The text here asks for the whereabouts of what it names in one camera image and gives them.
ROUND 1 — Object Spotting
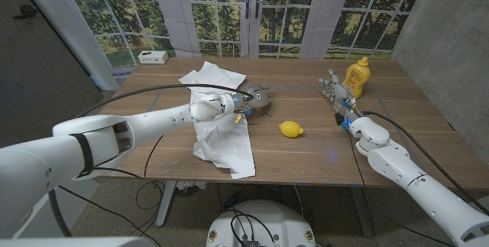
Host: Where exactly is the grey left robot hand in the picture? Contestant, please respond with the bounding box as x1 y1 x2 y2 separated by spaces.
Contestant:
240 83 273 116

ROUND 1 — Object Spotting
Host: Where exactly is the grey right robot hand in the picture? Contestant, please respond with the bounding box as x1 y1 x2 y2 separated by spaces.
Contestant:
319 68 364 126

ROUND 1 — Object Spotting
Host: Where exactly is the yellow mustard bottle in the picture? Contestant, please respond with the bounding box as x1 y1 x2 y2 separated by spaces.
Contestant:
342 56 371 100

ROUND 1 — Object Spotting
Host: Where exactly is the yellow lemon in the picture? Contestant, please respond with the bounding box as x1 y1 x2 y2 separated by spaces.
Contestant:
278 120 305 138

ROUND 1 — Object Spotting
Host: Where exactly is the crumpled white paper sheet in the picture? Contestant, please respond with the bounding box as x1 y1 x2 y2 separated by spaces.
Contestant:
178 60 247 105

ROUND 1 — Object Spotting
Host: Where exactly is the creased white paper sheet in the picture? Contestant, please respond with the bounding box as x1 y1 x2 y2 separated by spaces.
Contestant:
193 113 257 180

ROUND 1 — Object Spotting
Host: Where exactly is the printed forest window backdrop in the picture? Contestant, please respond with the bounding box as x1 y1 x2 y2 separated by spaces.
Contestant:
59 0 431 69

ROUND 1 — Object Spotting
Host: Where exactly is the white power socket box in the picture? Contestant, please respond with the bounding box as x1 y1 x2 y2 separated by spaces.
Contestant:
137 50 170 65

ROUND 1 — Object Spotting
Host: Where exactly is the grey table leg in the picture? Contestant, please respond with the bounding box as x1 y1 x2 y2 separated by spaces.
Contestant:
349 186 374 237

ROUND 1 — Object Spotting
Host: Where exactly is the white robot torso base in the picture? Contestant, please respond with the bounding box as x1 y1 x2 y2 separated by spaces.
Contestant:
206 200 317 247

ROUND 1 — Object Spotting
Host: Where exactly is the white table leg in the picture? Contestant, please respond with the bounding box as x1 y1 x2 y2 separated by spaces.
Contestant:
155 180 177 228

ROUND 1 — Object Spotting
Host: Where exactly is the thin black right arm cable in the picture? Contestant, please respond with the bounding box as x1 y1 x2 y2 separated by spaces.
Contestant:
347 130 458 247

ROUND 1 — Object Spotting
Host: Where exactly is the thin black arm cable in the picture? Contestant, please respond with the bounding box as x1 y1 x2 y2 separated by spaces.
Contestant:
347 130 458 247
57 135 165 247

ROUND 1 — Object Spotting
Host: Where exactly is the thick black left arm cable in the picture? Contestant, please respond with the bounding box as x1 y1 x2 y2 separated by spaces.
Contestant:
47 83 255 238

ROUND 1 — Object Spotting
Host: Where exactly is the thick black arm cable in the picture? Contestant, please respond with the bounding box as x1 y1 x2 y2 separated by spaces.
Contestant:
362 110 489 216
47 83 255 238

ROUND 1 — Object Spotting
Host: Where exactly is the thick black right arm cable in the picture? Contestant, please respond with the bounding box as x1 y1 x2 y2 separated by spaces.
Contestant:
362 110 489 216

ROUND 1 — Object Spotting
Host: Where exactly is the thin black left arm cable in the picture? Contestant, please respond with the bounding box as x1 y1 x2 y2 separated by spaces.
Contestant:
57 135 165 247

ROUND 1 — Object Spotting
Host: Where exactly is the black floor cable loop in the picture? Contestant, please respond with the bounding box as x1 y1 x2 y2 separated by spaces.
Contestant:
134 180 166 211

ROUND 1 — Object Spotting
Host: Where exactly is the white backdrop frame post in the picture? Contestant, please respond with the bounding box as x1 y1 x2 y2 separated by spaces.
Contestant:
11 0 120 91

